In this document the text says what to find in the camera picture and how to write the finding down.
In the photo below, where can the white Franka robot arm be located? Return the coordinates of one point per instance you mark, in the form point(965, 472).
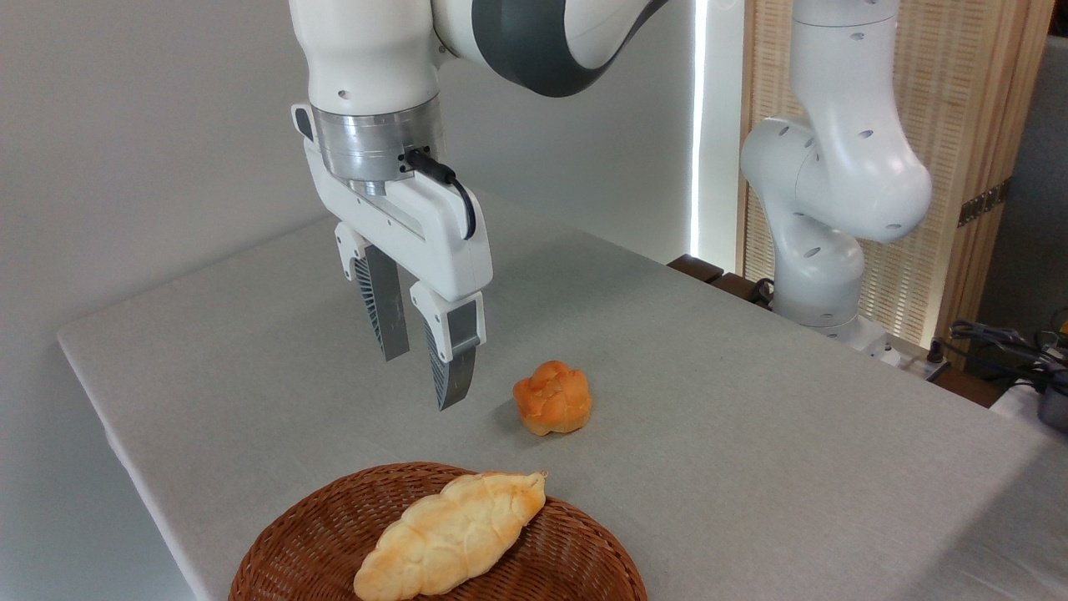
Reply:
point(843, 184)

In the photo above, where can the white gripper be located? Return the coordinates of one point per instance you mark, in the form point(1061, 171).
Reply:
point(425, 229)

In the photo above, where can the brown wicker basket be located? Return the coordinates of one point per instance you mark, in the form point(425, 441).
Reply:
point(567, 559)

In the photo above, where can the long braided pale bread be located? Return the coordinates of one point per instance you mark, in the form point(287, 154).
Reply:
point(450, 538)

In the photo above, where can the small round orange bread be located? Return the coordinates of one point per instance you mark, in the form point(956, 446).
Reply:
point(552, 399)

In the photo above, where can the wooden slatted screen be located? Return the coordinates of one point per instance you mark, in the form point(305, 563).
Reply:
point(959, 100)

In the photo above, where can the metal screen hinge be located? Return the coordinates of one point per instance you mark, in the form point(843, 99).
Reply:
point(984, 203)

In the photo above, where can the dark wooden base board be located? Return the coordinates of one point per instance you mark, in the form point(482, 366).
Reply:
point(701, 269)

